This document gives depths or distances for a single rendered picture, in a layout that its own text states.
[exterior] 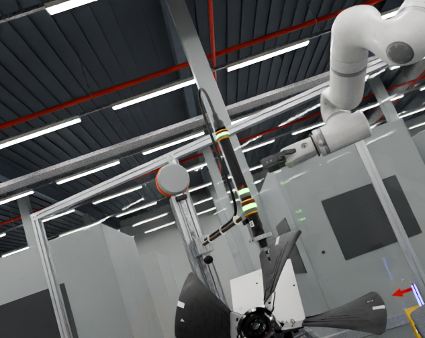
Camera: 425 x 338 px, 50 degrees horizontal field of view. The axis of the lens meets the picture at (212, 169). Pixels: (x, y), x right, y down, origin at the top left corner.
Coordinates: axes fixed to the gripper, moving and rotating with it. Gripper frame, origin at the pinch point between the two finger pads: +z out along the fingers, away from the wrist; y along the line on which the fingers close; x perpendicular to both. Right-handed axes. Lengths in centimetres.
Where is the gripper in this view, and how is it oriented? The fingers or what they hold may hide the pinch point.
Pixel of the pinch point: (268, 165)
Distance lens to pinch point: 140.4
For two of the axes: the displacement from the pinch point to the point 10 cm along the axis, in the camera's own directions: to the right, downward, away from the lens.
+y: 3.0, 1.4, 9.5
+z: -8.9, 4.0, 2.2
